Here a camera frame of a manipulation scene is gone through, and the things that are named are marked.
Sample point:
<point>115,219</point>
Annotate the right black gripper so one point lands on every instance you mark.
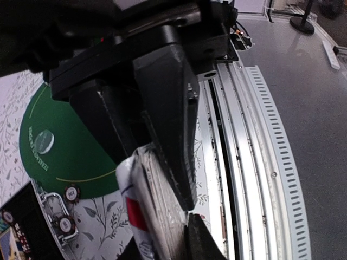
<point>72,42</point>

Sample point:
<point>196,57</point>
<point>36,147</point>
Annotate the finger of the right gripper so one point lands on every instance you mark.
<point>170,93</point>

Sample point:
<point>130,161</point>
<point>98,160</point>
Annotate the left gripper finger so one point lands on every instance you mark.
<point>199,242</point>

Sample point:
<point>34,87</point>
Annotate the clear acrylic dealer button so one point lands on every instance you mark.
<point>44,142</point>

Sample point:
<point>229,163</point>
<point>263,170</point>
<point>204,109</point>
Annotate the black red 100 chip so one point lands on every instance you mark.
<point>72,194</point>

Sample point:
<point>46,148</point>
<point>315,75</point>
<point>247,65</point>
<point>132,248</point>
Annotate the round green poker mat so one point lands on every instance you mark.
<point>75,157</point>

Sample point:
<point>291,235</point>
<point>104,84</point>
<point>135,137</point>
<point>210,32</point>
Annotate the floral tablecloth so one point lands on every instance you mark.
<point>102,222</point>

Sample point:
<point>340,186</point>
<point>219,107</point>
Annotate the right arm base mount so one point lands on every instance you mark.
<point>240,40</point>

